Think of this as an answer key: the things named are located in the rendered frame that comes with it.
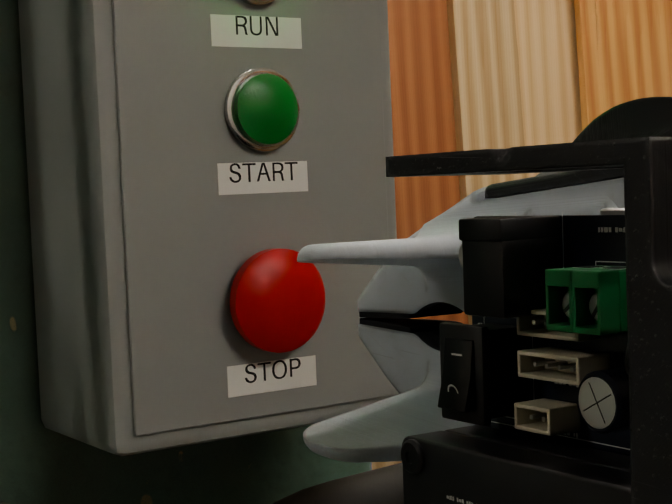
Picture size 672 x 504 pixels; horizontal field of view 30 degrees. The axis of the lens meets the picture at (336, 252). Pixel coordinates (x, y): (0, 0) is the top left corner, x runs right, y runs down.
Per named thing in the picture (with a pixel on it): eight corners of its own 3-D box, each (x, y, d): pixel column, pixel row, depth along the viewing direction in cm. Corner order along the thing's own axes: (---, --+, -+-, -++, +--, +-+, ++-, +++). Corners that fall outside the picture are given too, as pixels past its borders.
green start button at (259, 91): (226, 152, 36) (222, 67, 36) (297, 150, 37) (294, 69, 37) (236, 151, 35) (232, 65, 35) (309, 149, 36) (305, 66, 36)
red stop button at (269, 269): (226, 356, 36) (221, 251, 36) (314, 345, 37) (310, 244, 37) (244, 359, 35) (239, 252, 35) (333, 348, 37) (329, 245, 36)
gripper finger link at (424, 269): (189, 193, 28) (449, 181, 20) (405, 187, 31) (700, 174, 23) (195, 332, 28) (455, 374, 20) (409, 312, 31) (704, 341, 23)
